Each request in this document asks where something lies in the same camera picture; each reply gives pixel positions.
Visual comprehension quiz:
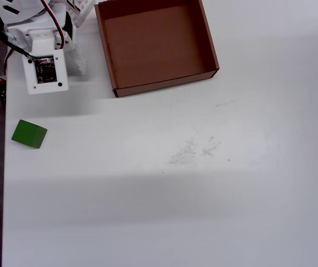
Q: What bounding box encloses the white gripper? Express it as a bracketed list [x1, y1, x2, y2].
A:
[3, 19, 89, 76]

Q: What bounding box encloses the green cube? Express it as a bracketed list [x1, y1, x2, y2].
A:
[11, 119, 48, 149]

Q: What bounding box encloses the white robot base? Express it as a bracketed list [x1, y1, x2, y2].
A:
[67, 0, 99, 28]

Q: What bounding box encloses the brown cardboard box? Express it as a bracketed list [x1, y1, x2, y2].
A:
[93, 0, 220, 98]

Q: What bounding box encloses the red black servo cable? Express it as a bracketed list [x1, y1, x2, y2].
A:
[39, 0, 67, 51]

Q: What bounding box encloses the red servo cable loop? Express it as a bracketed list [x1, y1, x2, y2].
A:
[66, 0, 81, 13]

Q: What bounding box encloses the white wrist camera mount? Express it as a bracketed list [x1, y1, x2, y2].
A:
[22, 28, 69, 96]

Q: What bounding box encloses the red white lead cable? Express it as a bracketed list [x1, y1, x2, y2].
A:
[3, 50, 13, 77]

